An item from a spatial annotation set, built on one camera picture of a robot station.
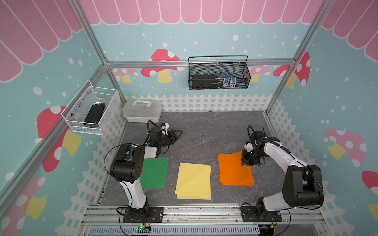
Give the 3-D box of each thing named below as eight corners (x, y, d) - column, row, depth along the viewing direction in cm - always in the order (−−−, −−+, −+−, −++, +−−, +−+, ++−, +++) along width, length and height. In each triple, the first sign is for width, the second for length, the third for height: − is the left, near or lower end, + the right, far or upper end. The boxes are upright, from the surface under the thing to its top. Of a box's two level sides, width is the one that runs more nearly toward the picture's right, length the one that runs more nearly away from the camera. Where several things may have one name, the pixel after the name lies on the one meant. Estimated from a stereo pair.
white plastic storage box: (127, 124, 115) (121, 113, 105) (132, 110, 126) (127, 98, 115) (159, 124, 115) (156, 113, 105) (162, 110, 126) (159, 98, 115)
